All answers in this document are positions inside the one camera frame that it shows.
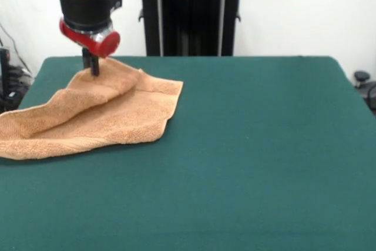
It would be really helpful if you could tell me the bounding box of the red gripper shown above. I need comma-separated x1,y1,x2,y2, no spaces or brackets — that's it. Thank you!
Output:
59,18,122,76

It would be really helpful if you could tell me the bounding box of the orange terry towel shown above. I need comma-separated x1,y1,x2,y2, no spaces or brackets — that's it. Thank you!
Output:
0,56,184,161

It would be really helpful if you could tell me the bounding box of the black equipment pile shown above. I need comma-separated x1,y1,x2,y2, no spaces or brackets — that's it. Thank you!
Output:
0,65,35,115

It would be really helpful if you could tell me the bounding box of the black upright device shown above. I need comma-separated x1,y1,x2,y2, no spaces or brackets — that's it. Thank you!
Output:
0,47,12,102

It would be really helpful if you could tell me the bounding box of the dark green table cloth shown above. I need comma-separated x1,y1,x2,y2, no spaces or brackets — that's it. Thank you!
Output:
0,55,376,251

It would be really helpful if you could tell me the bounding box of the grey cable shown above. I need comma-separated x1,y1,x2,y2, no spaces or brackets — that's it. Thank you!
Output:
0,22,32,75

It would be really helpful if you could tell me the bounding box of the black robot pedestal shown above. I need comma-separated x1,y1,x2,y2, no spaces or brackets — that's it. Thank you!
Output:
128,0,253,57

